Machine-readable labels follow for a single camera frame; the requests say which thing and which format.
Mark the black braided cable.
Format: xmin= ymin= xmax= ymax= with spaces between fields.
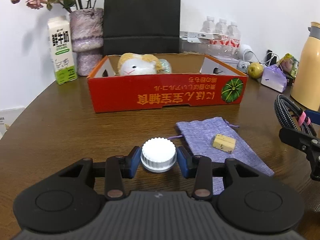
xmin=274 ymin=94 xmax=318 ymax=138

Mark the purple knitted drawstring bag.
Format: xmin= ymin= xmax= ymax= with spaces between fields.
xmin=167 ymin=116 xmax=275 ymax=196

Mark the small beige soap block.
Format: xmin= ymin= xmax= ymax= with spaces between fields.
xmin=212 ymin=134 xmax=236 ymax=154

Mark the white ribbed jar lid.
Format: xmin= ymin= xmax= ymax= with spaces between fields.
xmin=140 ymin=138 xmax=177 ymax=173

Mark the iridescent clear plastic ball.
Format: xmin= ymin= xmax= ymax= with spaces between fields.
xmin=159 ymin=59 xmax=172 ymax=74

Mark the yellow white plush toy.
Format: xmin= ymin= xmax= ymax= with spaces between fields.
xmin=118 ymin=53 xmax=162 ymax=76

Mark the yellow thermos jug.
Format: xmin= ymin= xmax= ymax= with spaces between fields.
xmin=291 ymin=22 xmax=320 ymax=111

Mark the colourful snack packet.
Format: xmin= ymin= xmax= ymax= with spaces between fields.
xmin=278 ymin=53 xmax=299 ymax=79

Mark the purple white gift bag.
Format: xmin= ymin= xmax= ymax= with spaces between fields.
xmin=260 ymin=64 xmax=287 ymax=93

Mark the yellow green apple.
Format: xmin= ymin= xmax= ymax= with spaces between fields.
xmin=247 ymin=62 xmax=264 ymax=79

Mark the red cardboard pumpkin box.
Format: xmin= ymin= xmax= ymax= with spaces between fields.
xmin=87 ymin=54 xmax=248 ymax=113

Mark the small white desk fan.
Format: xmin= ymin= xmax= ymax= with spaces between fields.
xmin=237 ymin=44 xmax=253 ymax=73

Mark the small white tin box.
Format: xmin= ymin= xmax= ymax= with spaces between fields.
xmin=216 ymin=56 xmax=239 ymax=68

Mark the right clear water bottle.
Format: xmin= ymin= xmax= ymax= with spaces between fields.
xmin=227 ymin=22 xmax=241 ymax=57

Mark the clear water bottle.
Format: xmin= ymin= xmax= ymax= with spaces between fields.
xmin=201 ymin=16 xmax=217 ymax=53
xmin=215 ymin=18 xmax=229 ymax=55
xmin=227 ymin=22 xmax=241 ymax=57

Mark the white board on floor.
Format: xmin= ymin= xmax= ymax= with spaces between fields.
xmin=0 ymin=107 xmax=25 ymax=139

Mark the clear plastic food container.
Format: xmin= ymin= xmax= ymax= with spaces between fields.
xmin=180 ymin=37 xmax=212 ymax=55

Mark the middle clear water bottle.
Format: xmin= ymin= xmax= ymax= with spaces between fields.
xmin=215 ymin=18 xmax=229 ymax=55

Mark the flat white carton box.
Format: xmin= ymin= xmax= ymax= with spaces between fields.
xmin=180 ymin=31 xmax=222 ymax=40

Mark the left clear water bottle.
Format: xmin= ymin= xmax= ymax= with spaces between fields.
xmin=201 ymin=16 xmax=217 ymax=53

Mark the white green milk carton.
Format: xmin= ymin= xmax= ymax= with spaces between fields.
xmin=48 ymin=16 xmax=77 ymax=85

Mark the black paper shopping bag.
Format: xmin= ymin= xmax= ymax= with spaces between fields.
xmin=103 ymin=0 xmax=181 ymax=55

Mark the white charging cable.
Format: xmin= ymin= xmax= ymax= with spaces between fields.
xmin=247 ymin=51 xmax=279 ymax=68

